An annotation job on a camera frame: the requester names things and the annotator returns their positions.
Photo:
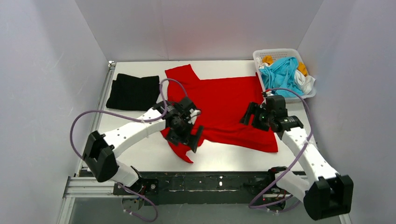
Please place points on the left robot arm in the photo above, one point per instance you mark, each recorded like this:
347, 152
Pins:
102, 149

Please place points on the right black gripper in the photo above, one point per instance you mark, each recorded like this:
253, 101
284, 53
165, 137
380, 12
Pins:
254, 116

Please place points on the white t-shirt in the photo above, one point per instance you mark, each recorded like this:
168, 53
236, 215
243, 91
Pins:
304, 83

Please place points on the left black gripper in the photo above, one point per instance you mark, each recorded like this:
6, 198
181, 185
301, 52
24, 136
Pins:
188, 136

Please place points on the white plastic laundry basket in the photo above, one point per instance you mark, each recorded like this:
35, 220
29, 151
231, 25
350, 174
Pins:
277, 54

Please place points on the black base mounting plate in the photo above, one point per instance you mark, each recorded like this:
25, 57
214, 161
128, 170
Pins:
164, 188

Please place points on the red t-shirt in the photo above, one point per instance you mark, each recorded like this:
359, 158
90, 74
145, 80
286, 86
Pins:
223, 102

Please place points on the folded black t-shirt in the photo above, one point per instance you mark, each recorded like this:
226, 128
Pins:
129, 93

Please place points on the orange t-shirt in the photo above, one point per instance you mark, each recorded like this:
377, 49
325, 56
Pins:
268, 61

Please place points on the aluminium frame rail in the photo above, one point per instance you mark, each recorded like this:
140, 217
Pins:
217, 157

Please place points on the light blue t-shirt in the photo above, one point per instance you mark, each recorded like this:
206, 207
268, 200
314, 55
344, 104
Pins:
281, 74

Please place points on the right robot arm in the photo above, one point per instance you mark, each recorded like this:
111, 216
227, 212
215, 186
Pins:
310, 179

